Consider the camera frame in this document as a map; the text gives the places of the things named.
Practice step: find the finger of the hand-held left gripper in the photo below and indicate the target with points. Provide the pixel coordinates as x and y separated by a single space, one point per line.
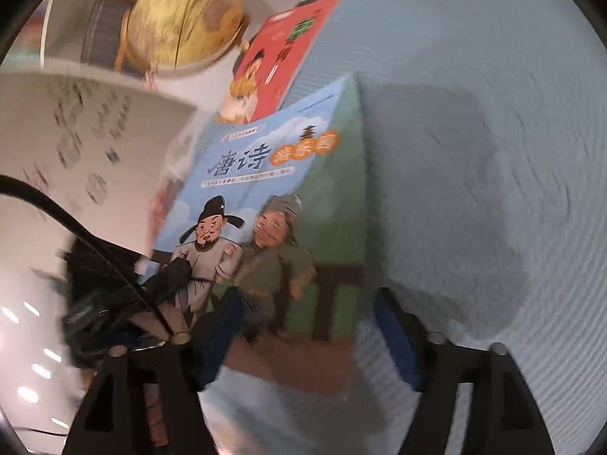
170 277

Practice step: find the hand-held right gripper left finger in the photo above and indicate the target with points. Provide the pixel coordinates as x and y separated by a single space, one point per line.
218 341

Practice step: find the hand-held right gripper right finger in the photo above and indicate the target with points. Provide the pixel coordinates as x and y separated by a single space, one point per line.
396 341

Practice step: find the light blue cartoon poetry book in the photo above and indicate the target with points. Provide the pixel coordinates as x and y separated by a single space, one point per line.
284 175

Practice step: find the row of dark hardcover books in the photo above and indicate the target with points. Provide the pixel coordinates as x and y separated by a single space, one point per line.
102 28

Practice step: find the light blue woven mat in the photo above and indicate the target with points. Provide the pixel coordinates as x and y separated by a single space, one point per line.
474 104

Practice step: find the red cartoon book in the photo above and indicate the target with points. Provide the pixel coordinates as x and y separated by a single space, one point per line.
284 52

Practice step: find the yellow globe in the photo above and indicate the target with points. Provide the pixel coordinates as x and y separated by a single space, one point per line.
185 19

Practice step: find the white bookshelf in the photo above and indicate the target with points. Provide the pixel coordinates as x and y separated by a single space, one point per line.
66 23

